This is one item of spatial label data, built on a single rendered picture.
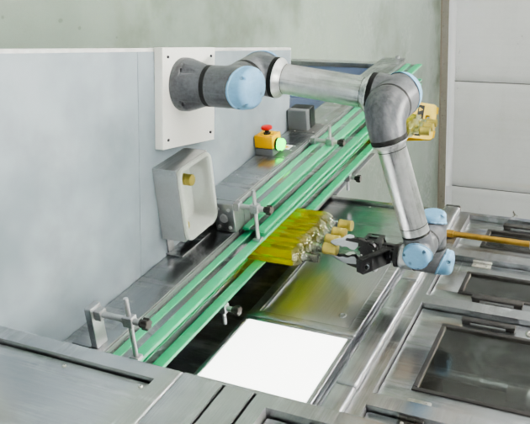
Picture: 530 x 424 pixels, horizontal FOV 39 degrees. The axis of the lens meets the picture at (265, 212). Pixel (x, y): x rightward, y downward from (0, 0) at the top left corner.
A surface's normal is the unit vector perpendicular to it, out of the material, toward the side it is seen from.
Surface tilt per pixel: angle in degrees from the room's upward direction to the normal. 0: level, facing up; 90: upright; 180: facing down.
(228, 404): 90
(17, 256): 0
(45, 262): 0
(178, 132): 0
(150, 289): 90
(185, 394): 90
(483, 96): 90
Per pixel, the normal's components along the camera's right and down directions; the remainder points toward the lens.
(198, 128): 0.89, 0.12
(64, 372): -0.08, -0.90
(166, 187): -0.44, 0.41
